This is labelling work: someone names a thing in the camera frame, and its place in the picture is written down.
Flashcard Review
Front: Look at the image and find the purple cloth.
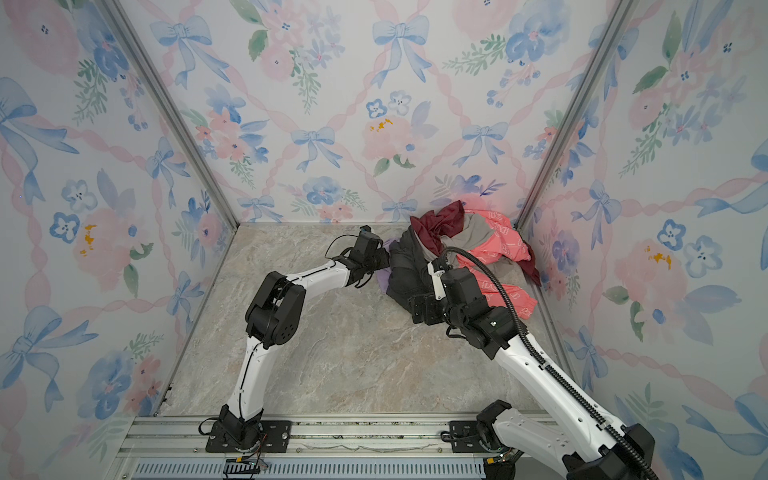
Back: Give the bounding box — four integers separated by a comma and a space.
375, 238, 396, 294

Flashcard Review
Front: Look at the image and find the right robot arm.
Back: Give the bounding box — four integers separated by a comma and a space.
423, 263, 656, 479

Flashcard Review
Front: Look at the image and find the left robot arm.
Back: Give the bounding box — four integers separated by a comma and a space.
201, 225, 389, 454

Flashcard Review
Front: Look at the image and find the dark grey cloth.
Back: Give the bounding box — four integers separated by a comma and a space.
386, 227, 444, 325

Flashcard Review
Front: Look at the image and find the pink patterned cloth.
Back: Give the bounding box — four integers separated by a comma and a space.
444, 210, 531, 307

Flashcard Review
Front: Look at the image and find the taupe grey cloth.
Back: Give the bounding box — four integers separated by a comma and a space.
442, 210, 541, 285

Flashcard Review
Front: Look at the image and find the maroon cloth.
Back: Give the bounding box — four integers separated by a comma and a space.
410, 200, 465, 255

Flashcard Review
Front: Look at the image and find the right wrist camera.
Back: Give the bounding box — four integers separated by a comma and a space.
427, 258, 451, 301

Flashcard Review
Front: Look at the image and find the black corrugated cable conduit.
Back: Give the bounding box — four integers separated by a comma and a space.
440, 245, 655, 480

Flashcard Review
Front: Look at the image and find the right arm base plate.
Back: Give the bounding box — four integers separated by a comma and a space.
440, 420, 509, 454

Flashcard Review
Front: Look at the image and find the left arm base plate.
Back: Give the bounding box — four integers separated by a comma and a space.
198, 418, 293, 454

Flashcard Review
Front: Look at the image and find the left aluminium corner post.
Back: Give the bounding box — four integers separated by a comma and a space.
95, 1, 239, 230

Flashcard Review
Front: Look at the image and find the aluminium corner post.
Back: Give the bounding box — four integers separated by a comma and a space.
95, 1, 239, 230
517, 0, 636, 229

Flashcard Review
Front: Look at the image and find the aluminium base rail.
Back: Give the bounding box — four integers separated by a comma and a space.
107, 413, 631, 480

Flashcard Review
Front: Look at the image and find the right aluminium corner post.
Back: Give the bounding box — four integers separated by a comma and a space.
517, 0, 636, 229

